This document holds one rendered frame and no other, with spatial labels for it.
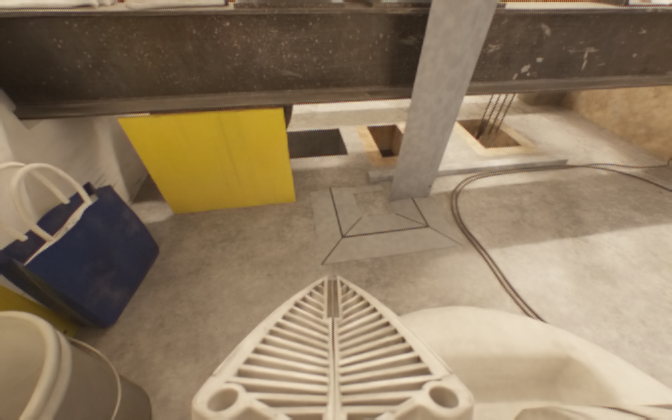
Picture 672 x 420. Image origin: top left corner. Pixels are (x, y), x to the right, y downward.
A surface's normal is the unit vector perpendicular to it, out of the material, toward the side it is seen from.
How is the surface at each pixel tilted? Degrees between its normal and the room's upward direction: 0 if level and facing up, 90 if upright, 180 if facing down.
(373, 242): 10
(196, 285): 0
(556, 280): 0
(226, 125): 90
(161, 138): 90
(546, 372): 68
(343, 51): 90
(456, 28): 90
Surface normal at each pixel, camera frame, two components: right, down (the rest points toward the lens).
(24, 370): 0.63, 0.52
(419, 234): 0.04, -0.57
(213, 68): 0.17, 0.69
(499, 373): 0.01, 0.39
